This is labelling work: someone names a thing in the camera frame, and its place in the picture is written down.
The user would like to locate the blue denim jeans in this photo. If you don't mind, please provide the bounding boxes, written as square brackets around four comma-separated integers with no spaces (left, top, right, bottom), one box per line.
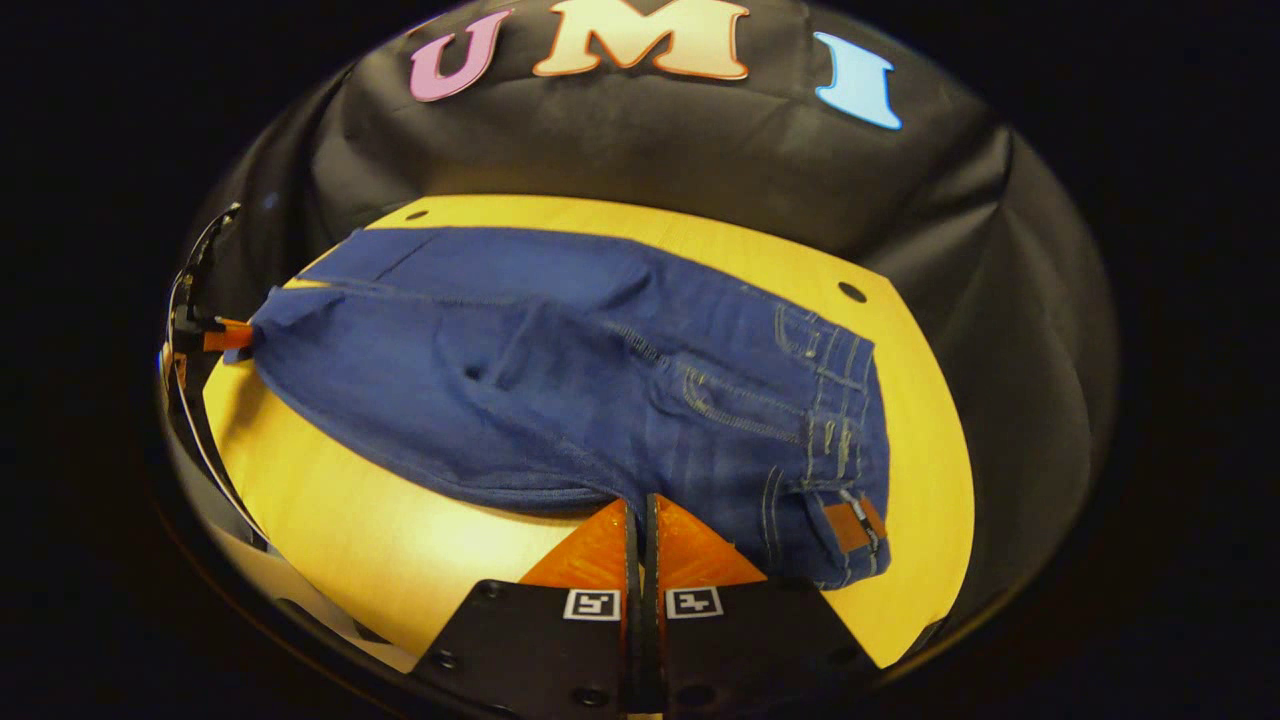
[222,228,893,591]

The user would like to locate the black backdrop cloth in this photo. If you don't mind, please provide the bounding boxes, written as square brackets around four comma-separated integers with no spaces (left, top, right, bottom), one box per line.
[165,0,1121,641]

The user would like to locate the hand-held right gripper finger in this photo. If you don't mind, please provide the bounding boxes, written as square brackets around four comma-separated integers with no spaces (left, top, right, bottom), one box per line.
[645,493,881,716]
[410,497,641,716]

